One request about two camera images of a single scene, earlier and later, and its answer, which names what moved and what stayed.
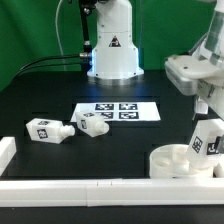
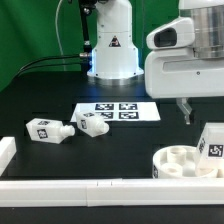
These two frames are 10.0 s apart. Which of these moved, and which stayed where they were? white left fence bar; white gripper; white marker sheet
Moved: white gripper
Stayed: white marker sheet; white left fence bar
